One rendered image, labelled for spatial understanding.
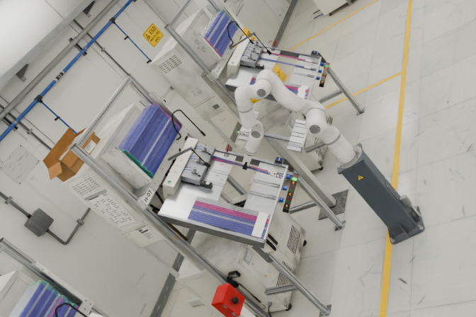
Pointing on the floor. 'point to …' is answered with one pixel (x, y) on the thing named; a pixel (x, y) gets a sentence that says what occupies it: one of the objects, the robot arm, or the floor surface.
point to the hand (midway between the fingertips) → (245, 165)
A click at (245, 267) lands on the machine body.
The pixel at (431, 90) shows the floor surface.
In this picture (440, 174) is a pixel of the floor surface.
